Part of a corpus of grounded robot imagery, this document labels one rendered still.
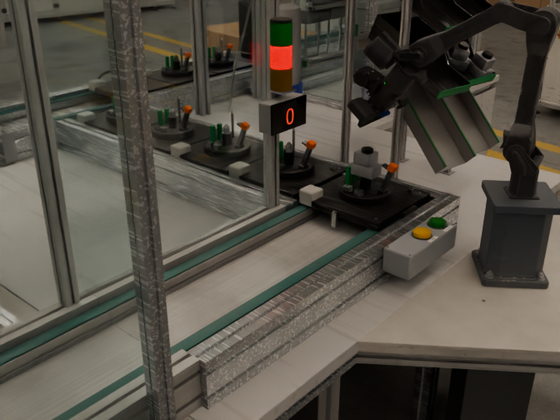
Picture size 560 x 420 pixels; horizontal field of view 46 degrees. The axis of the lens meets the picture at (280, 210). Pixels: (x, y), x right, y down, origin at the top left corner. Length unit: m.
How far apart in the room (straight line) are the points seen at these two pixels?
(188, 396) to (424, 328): 0.51
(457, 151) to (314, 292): 0.77
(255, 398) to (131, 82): 0.63
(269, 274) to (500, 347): 0.49
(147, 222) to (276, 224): 0.74
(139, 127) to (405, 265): 0.79
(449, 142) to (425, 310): 0.61
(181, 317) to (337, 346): 0.31
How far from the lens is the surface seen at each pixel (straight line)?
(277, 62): 1.48
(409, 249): 1.47
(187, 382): 1.14
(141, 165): 0.84
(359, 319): 1.40
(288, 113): 1.52
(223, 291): 1.38
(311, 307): 1.31
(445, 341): 1.37
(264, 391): 1.22
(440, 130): 1.90
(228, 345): 1.16
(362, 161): 1.64
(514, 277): 1.58
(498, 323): 1.45
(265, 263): 1.47
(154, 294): 0.93
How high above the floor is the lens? 1.65
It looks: 25 degrees down
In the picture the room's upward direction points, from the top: straight up
